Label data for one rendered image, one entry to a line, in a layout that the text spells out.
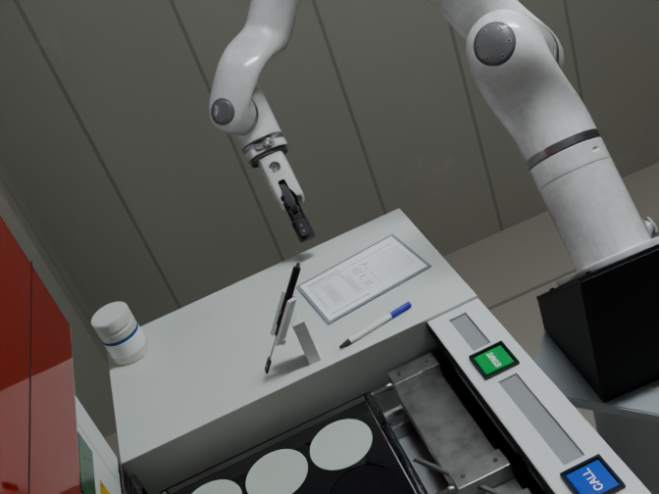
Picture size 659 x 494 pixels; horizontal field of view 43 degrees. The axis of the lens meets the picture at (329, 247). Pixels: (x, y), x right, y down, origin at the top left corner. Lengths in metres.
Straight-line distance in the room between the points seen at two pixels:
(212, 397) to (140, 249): 1.54
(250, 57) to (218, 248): 1.47
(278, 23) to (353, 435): 0.75
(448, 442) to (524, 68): 0.57
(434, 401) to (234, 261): 1.70
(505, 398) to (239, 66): 0.74
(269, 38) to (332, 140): 1.30
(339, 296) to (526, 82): 0.49
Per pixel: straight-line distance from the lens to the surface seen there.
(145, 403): 1.47
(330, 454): 1.32
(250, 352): 1.46
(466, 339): 1.33
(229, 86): 1.53
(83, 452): 1.22
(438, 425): 1.32
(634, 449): 1.55
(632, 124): 3.33
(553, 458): 1.14
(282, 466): 1.34
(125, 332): 1.54
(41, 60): 2.66
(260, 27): 1.59
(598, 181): 1.32
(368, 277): 1.50
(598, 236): 1.31
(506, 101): 1.33
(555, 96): 1.33
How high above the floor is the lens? 1.82
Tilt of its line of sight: 32 degrees down
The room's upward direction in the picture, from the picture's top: 21 degrees counter-clockwise
